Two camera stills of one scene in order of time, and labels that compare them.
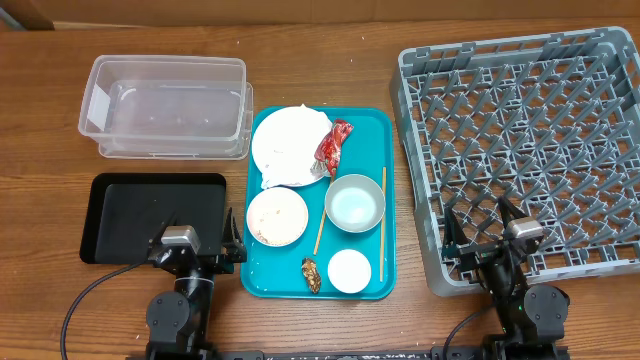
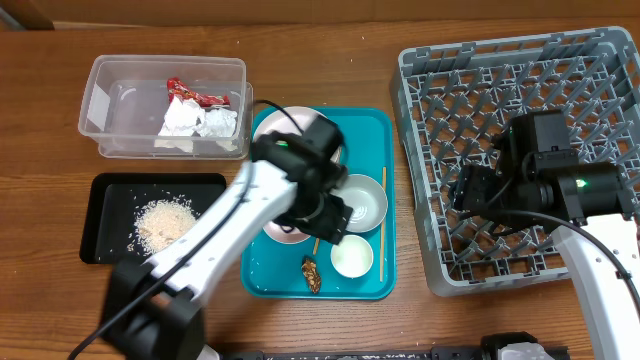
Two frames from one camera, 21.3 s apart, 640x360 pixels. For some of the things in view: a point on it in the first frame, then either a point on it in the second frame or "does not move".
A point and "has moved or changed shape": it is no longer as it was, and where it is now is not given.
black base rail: x=436 y=353 does not move
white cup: x=349 y=271 has moved or changed shape
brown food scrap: x=309 y=269 does not move
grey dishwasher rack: x=552 y=121 does not move
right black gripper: x=454 y=243 to x=468 y=191
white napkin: x=284 y=141 has moved or changed shape
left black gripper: x=233 y=249 to x=332 y=225
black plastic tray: x=125 y=211 does not move
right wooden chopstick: x=383 y=222 does not move
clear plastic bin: x=167 y=107 does not move
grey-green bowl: x=355 y=203 does not move
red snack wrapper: x=328 y=154 has moved or changed shape
